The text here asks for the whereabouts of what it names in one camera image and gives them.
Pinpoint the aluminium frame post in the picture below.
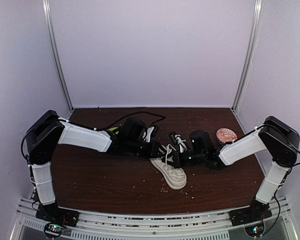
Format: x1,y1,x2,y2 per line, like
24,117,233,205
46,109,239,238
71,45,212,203
42,0,74,112
231,0,264,114

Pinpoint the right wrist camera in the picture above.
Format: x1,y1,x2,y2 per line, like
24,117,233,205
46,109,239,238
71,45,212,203
168,131,188,153

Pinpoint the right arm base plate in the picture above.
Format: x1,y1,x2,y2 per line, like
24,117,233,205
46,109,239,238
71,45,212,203
228,205,273,227

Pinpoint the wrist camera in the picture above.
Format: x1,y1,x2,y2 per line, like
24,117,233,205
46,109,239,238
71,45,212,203
168,131,188,153
141,124,160,143

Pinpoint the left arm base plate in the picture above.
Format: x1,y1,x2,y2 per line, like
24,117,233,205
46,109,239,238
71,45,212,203
35,204,80,227

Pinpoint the aluminium front rail base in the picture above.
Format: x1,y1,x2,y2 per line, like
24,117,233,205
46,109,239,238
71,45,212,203
9,197,298,240

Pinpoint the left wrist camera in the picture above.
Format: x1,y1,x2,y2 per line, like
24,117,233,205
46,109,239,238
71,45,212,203
141,124,160,143

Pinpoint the right aluminium frame post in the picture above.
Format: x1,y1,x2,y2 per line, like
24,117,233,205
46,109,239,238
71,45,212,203
231,0,264,114

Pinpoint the green bowl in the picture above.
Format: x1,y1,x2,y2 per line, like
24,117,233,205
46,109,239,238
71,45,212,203
108,127,121,134

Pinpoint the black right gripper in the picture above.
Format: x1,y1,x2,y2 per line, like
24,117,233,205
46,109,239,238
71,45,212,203
161,150,206,169

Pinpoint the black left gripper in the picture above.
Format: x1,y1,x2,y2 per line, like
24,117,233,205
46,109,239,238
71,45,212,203
126,137,169,160

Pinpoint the white lace sneaker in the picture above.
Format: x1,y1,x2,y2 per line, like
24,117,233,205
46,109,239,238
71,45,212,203
150,144,187,190

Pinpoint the red white patterned bowl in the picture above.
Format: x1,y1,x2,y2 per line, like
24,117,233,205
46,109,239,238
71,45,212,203
216,128,238,144

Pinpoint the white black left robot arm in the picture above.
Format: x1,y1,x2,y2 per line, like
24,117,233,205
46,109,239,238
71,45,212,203
20,110,165,227

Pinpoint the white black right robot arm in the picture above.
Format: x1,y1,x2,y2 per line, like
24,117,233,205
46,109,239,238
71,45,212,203
165,116,300,226

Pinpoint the left aluminium frame post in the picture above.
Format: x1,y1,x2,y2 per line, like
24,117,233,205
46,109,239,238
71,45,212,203
42,0,74,112

